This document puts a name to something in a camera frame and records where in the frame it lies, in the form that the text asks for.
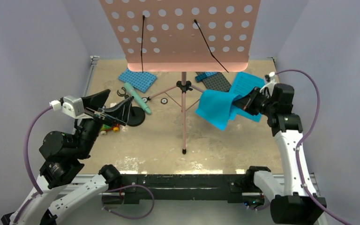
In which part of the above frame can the mint green toy microphone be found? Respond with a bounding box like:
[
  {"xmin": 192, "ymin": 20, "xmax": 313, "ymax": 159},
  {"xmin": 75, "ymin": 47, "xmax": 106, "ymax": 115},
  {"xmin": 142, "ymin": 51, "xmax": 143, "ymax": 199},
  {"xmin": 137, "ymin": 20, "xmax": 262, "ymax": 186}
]
[{"xmin": 123, "ymin": 82, "xmax": 152, "ymax": 115}]

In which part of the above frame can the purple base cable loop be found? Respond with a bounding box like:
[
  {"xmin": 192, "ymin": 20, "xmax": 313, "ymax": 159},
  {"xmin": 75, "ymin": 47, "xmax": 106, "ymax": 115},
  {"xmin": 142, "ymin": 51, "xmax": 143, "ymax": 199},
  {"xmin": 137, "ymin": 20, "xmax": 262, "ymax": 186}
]
[{"xmin": 101, "ymin": 185, "xmax": 155, "ymax": 220}]

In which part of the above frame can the grey brick baseplate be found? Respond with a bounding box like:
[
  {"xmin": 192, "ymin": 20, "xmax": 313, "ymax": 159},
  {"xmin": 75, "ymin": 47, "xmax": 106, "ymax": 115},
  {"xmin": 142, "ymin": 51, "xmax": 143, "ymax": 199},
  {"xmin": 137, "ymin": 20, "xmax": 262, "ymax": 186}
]
[{"xmin": 201, "ymin": 72, "xmax": 232, "ymax": 92}]

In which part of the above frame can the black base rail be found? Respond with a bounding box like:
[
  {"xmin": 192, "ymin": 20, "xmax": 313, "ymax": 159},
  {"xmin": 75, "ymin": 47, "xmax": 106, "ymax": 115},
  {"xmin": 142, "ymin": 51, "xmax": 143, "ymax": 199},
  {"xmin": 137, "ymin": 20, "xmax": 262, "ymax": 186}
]
[{"xmin": 99, "ymin": 173, "xmax": 266, "ymax": 206}]

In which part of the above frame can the blue sheet music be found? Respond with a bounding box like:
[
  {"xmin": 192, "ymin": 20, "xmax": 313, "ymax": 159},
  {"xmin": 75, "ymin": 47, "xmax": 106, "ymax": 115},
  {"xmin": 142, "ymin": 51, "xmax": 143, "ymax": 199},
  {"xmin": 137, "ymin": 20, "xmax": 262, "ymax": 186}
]
[
  {"xmin": 229, "ymin": 72, "xmax": 265, "ymax": 122},
  {"xmin": 195, "ymin": 90, "xmax": 241, "ymax": 130}
]

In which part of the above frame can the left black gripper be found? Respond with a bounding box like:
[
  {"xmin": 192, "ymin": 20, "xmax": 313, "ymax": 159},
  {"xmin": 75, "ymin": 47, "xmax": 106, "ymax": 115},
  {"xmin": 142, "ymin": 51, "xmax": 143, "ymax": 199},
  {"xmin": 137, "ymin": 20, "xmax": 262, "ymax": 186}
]
[{"xmin": 75, "ymin": 89, "xmax": 132, "ymax": 158}]

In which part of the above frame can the blue brick baseplate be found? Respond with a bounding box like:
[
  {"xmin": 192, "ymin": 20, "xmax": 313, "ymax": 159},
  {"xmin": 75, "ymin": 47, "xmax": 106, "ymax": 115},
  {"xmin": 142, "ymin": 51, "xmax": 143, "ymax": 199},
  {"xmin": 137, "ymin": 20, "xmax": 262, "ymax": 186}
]
[{"xmin": 118, "ymin": 68, "xmax": 158, "ymax": 93}]

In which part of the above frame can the blue brick on baseplate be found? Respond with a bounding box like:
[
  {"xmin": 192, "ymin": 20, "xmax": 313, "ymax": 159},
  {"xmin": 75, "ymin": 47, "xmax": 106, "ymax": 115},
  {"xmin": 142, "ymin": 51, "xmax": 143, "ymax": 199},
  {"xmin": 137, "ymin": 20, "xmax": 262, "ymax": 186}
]
[{"xmin": 195, "ymin": 72, "xmax": 217, "ymax": 83}]

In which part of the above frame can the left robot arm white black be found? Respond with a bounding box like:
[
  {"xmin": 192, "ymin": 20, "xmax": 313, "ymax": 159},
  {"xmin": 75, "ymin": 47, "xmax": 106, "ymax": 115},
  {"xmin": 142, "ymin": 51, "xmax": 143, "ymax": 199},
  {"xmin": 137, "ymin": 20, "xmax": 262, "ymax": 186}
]
[{"xmin": 1, "ymin": 90, "xmax": 133, "ymax": 225}]

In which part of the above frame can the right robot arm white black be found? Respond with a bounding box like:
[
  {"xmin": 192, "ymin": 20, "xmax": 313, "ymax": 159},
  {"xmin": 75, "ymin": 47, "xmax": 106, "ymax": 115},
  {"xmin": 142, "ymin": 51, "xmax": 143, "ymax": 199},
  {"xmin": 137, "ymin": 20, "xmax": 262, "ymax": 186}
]
[{"xmin": 232, "ymin": 83, "xmax": 327, "ymax": 225}]

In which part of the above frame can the pink music stand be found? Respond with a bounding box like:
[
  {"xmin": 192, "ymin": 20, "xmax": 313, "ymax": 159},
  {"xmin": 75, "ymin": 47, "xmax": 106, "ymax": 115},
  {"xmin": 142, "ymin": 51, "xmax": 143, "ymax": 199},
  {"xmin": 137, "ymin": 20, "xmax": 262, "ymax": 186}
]
[{"xmin": 98, "ymin": 0, "xmax": 262, "ymax": 155}]

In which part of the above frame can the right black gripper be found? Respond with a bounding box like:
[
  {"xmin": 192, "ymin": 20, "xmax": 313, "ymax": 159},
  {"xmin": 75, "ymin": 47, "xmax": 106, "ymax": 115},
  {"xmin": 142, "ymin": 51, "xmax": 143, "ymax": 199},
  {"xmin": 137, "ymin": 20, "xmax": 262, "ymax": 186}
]
[{"xmin": 232, "ymin": 86, "xmax": 276, "ymax": 116}]

